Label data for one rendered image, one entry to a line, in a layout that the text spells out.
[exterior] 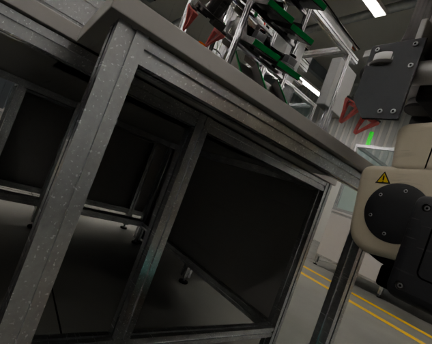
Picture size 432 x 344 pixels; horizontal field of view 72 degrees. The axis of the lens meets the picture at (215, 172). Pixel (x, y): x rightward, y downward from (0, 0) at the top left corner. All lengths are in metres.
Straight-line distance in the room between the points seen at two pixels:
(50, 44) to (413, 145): 0.69
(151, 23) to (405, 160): 0.47
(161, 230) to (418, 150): 0.61
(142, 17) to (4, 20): 0.30
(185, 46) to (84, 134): 0.19
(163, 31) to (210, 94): 0.13
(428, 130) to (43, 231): 0.62
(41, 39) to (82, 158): 0.31
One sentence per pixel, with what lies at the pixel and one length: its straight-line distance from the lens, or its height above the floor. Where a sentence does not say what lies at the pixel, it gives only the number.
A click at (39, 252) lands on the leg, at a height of 0.50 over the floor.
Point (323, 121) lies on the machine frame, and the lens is 2.67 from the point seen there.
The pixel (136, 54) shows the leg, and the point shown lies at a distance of 0.47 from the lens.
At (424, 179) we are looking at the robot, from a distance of 0.59.
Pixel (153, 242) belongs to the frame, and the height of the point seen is 0.46.
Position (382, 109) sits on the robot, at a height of 0.90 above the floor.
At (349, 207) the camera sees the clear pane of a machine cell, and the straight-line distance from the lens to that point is 4.96.
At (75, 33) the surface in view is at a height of 0.84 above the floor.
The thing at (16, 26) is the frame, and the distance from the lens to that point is 0.70.
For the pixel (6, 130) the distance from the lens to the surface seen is 2.08.
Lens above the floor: 0.67
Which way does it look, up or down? 2 degrees up
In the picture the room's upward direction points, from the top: 20 degrees clockwise
